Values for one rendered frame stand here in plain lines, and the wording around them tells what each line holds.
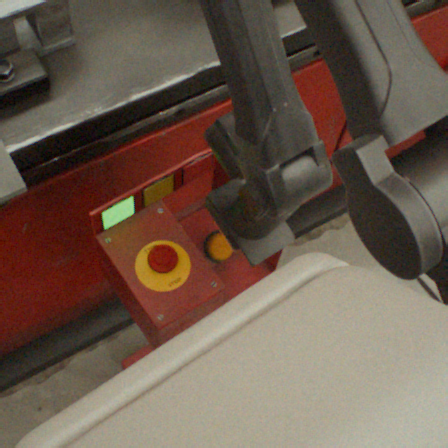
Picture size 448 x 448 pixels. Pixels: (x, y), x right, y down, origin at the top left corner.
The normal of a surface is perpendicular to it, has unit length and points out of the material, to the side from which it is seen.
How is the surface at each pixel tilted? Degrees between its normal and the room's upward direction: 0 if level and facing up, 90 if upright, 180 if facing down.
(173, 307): 0
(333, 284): 43
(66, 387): 0
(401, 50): 28
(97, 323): 0
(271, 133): 54
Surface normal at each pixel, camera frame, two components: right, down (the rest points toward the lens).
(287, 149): 0.45, 0.37
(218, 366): -0.34, -0.83
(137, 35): 0.07, -0.45
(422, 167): -0.13, -0.61
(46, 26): 0.51, 0.79
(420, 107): 0.27, -0.02
